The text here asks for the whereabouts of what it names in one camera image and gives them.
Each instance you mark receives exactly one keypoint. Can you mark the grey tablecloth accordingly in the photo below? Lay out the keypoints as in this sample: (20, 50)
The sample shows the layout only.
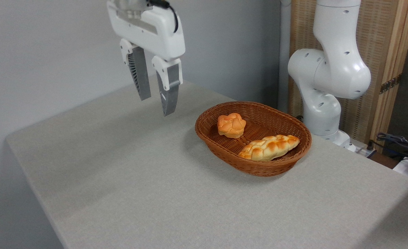
(120, 173)

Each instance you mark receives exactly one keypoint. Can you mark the black screen hinge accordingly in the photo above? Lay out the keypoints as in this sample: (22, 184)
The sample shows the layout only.
(390, 83)

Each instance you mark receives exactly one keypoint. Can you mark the brown wicker oval basket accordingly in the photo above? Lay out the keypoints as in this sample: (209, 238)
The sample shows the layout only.
(224, 152)

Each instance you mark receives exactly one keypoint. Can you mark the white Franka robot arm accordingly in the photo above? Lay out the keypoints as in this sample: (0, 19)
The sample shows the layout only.
(332, 72)

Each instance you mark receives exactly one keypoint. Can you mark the long braided bread loaf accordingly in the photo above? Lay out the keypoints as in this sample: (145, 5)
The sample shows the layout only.
(268, 148)

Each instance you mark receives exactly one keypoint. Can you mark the white power strip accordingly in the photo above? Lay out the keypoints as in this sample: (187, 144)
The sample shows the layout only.
(363, 151)

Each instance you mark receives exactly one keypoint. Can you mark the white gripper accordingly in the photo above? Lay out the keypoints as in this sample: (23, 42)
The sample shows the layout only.
(159, 38)

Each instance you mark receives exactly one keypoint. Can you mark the round orange bread bun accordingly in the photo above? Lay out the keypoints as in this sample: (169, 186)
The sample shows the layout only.
(230, 126)

